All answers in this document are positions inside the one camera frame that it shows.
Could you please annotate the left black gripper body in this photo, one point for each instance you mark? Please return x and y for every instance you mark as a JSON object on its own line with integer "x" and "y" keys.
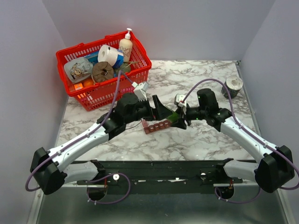
{"x": 149, "y": 115}

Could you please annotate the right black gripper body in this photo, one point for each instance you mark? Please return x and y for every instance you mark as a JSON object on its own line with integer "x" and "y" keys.
{"x": 192, "y": 113}

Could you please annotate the green pill bottle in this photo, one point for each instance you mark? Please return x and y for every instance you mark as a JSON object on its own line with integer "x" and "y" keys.
{"x": 174, "y": 117}

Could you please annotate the brown weekly pill organizer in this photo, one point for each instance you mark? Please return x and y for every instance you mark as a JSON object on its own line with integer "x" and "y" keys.
{"x": 148, "y": 129}

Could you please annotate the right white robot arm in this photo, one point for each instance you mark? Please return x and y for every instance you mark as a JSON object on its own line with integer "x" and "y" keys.
{"x": 272, "y": 167}

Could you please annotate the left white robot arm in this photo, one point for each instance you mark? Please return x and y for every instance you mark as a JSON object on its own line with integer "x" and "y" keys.
{"x": 48, "y": 167}

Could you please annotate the camouflage tape roll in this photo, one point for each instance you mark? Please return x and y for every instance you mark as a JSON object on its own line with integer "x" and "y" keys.
{"x": 233, "y": 84}

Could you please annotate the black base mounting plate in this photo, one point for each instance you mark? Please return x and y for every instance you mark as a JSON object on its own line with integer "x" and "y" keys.
{"x": 156, "y": 177}

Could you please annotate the green round vegetable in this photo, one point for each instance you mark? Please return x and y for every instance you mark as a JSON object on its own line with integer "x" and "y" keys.
{"x": 125, "y": 67}

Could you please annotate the red plastic shopping basket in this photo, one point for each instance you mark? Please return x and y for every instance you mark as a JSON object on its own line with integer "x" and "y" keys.
{"x": 100, "y": 94}

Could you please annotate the brown paper roll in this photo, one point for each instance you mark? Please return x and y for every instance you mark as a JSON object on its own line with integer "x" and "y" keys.
{"x": 102, "y": 71}

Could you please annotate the white lotion pump bottle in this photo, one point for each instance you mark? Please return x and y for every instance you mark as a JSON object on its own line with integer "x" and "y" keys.
{"x": 125, "y": 45}

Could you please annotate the orange fruit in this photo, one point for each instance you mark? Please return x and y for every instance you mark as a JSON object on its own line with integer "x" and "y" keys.
{"x": 88, "y": 82}

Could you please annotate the white toilet paper roll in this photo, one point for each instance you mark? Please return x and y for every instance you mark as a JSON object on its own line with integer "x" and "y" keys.
{"x": 113, "y": 56}

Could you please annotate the orange small box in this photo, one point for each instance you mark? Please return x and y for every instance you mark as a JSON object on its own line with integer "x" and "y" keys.
{"x": 78, "y": 86}

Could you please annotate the blue package in basket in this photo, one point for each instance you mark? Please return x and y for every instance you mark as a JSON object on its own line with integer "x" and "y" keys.
{"x": 92, "y": 58}

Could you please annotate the white cartoon pouch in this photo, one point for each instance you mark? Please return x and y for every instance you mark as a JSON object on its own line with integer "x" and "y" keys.
{"x": 78, "y": 69}

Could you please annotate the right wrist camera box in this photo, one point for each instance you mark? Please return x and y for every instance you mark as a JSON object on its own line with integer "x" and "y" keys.
{"x": 179, "y": 101}

